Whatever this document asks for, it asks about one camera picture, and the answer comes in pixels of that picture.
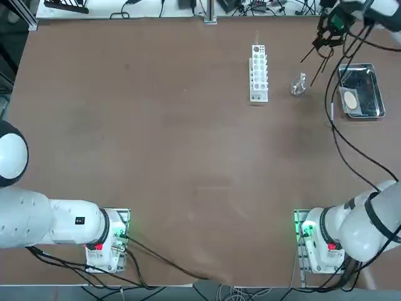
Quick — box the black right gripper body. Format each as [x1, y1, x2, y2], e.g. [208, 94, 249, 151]
[319, 3, 357, 34]

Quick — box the clear glass flask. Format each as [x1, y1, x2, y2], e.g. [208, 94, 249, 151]
[289, 72, 308, 97]

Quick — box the steel tray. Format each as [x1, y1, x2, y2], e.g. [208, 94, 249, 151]
[338, 63, 386, 119]

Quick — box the white test tube rack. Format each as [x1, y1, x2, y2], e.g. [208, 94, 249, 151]
[249, 45, 269, 103]

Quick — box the white side table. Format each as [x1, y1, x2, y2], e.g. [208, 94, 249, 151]
[36, 0, 392, 18]

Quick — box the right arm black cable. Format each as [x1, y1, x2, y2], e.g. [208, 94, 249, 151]
[325, 18, 401, 251]

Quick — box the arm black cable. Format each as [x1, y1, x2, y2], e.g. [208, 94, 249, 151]
[325, 18, 401, 251]
[26, 246, 151, 289]

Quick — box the aluminium camera mount post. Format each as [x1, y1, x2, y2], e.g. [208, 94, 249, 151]
[203, 0, 217, 24]

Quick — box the black cable across table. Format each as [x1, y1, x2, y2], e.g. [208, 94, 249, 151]
[124, 235, 220, 280]

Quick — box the aluminium frame post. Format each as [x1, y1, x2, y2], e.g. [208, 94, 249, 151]
[12, 0, 39, 31]

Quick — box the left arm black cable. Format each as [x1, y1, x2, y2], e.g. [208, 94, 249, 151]
[26, 246, 151, 289]

